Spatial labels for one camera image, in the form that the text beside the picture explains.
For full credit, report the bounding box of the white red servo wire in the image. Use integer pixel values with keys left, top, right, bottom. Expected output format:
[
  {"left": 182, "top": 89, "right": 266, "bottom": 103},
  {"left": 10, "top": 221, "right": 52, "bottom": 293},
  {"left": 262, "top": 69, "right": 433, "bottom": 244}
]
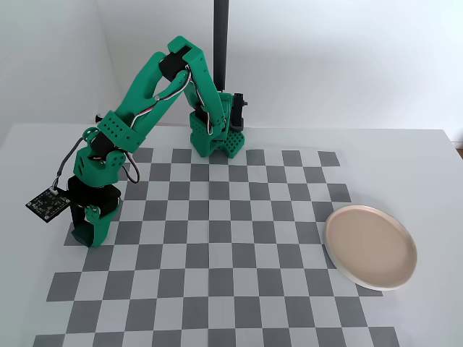
[{"left": 122, "top": 151, "right": 141, "bottom": 184}]

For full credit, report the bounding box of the dark camera cable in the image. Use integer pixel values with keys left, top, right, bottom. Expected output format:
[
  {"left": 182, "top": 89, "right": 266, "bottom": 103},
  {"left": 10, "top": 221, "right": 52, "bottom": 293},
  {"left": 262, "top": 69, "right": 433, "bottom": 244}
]
[{"left": 53, "top": 137, "right": 87, "bottom": 192}]

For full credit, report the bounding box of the grey white checkerboard mat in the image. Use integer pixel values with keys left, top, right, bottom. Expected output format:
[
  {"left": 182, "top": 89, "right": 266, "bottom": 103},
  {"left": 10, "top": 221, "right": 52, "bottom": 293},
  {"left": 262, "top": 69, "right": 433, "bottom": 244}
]
[{"left": 34, "top": 147, "right": 401, "bottom": 347}]

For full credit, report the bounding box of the beige round plate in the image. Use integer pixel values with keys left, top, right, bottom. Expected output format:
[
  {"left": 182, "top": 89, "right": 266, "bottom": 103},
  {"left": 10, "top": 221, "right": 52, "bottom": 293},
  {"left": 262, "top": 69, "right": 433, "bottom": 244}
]
[{"left": 323, "top": 205, "right": 418, "bottom": 291}]

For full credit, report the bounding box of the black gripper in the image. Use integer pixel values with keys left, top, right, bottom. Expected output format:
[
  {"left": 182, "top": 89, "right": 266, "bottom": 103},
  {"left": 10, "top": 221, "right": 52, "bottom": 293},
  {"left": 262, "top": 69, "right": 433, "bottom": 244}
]
[{"left": 67, "top": 175, "right": 122, "bottom": 249}]

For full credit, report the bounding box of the black vertical pole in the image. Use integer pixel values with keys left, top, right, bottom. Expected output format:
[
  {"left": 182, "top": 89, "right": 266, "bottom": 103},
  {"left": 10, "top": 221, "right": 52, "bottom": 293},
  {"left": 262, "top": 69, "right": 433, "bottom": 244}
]
[{"left": 213, "top": 0, "right": 231, "bottom": 93}]

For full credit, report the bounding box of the black camera circuit board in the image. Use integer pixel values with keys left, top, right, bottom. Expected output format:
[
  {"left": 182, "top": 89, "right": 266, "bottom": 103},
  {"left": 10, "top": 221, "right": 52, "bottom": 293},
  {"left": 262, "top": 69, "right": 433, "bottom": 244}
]
[{"left": 25, "top": 186, "right": 72, "bottom": 224}]

